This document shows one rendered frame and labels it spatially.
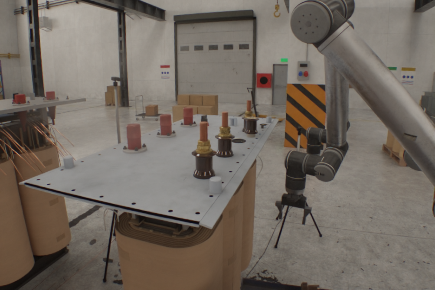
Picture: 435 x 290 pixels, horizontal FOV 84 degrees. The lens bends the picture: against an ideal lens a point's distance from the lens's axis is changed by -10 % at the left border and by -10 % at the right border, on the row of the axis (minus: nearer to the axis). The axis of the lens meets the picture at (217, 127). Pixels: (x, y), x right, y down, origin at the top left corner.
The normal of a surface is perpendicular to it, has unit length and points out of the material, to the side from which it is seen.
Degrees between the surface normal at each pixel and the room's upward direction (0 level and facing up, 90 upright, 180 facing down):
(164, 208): 0
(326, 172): 111
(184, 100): 90
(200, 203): 0
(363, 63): 87
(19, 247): 90
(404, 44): 90
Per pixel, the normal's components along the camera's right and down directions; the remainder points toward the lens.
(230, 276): 0.65, 0.15
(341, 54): -0.58, 0.47
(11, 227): 0.95, 0.07
